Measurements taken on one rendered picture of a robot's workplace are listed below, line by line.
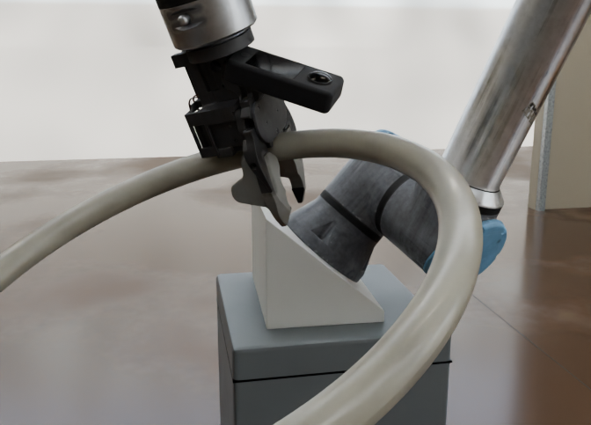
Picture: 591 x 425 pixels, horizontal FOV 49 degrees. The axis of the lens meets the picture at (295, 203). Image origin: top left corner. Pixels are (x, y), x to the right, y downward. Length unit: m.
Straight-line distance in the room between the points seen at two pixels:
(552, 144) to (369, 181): 4.83
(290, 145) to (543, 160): 5.29
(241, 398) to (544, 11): 0.79
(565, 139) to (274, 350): 5.10
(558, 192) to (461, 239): 5.69
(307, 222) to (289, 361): 0.26
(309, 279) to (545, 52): 0.54
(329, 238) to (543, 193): 4.84
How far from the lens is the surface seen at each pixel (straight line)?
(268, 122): 0.69
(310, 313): 1.21
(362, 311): 1.23
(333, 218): 1.23
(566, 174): 6.13
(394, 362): 0.36
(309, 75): 0.65
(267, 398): 1.19
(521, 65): 1.08
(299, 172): 0.74
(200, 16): 0.64
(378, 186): 1.21
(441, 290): 0.39
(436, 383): 1.26
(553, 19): 1.07
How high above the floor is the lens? 1.34
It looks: 13 degrees down
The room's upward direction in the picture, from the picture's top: straight up
